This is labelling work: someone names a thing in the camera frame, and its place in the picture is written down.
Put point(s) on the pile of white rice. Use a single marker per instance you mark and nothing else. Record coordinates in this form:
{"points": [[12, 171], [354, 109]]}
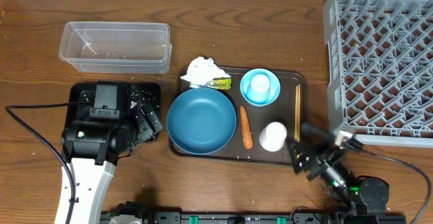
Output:
{"points": [[148, 92]]}

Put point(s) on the light blue cup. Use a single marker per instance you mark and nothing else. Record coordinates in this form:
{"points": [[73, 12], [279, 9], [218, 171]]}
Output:
{"points": [[258, 89]]}

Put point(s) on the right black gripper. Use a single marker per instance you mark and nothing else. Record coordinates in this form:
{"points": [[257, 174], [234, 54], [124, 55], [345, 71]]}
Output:
{"points": [[319, 158]]}

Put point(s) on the orange carrot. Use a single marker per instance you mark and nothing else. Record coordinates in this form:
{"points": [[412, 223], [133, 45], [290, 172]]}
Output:
{"points": [[246, 131]]}

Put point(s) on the wooden chopstick outer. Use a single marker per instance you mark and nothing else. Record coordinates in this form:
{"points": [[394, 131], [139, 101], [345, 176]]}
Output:
{"points": [[298, 110]]}

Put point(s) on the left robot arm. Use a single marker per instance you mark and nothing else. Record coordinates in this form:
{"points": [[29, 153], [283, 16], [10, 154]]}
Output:
{"points": [[107, 121]]}

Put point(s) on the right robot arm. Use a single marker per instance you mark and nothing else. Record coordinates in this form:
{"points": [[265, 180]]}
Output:
{"points": [[362, 195]]}

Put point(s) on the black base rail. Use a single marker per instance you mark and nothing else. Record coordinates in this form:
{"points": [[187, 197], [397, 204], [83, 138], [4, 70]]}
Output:
{"points": [[134, 212]]}

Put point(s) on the crumpled white tissue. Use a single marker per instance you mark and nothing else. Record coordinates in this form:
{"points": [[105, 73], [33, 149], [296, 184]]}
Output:
{"points": [[202, 70]]}

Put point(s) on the wooden chopstick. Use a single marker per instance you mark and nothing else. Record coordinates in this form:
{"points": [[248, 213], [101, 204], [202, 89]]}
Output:
{"points": [[298, 110], [295, 119]]}

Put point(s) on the yellow green wrapper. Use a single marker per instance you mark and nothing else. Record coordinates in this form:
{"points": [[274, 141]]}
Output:
{"points": [[221, 84]]}

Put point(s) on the clear plastic bin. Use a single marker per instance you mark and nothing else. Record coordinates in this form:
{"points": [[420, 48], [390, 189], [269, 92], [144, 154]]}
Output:
{"points": [[117, 47]]}

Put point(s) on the black rectangular tray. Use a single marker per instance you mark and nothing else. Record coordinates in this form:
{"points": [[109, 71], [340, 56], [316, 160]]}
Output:
{"points": [[147, 125]]}

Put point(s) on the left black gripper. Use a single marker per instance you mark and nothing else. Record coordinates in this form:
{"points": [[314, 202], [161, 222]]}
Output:
{"points": [[149, 126]]}

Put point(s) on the dark blue bowl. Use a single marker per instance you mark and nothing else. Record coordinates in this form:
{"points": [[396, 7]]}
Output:
{"points": [[201, 121]]}

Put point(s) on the light blue small bowl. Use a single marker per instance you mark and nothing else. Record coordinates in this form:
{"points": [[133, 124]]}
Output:
{"points": [[275, 87]]}

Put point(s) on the grey dishwasher rack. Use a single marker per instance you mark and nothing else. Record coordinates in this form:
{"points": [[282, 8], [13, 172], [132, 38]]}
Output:
{"points": [[380, 70]]}

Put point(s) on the pale pink cup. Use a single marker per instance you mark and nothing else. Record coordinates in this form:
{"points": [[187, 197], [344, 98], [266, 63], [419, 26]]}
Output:
{"points": [[273, 137]]}

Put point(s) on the wooden chopstick inner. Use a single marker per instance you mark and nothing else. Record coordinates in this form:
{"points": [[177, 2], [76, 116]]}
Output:
{"points": [[295, 119]]}

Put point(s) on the dark brown serving tray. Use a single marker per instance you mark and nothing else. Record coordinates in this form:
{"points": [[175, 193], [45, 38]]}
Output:
{"points": [[281, 110]]}

